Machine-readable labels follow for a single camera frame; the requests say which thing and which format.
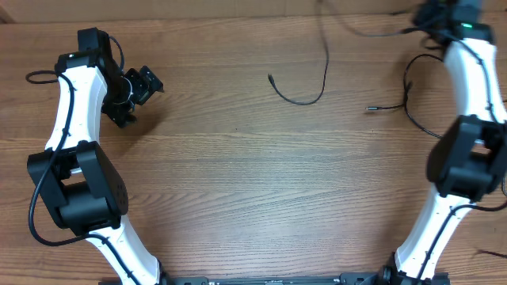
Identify black grey-plug USB cable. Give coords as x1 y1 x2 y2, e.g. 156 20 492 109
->
267 0 421 106

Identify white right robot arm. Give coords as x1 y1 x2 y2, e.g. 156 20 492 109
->
362 1 506 284

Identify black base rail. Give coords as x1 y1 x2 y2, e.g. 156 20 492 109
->
160 272 451 285

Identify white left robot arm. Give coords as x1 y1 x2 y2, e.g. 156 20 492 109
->
27 28 171 284

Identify brown cardboard wall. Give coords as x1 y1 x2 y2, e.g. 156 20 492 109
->
1 0 423 24

